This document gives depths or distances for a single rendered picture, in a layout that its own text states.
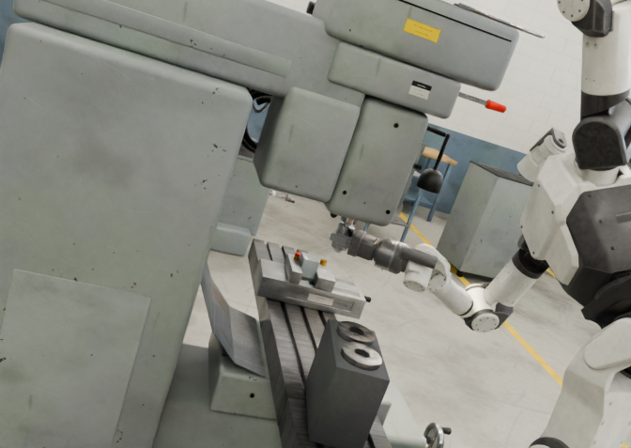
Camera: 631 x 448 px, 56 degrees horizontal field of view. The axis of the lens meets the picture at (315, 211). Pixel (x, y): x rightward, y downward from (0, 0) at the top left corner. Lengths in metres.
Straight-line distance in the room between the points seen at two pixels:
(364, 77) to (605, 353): 0.79
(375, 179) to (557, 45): 8.00
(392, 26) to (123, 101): 0.63
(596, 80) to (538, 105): 8.11
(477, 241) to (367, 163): 4.65
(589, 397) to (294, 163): 0.83
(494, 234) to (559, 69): 3.91
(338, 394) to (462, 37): 0.87
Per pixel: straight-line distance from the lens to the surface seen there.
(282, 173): 1.46
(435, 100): 1.51
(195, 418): 1.71
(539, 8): 9.24
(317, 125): 1.44
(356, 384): 1.28
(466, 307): 1.77
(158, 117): 1.31
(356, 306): 1.95
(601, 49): 1.29
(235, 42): 1.41
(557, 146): 1.57
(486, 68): 1.55
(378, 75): 1.46
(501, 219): 6.16
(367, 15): 1.43
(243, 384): 1.64
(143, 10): 1.41
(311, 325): 1.82
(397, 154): 1.53
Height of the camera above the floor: 1.70
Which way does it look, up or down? 15 degrees down
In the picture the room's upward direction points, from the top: 19 degrees clockwise
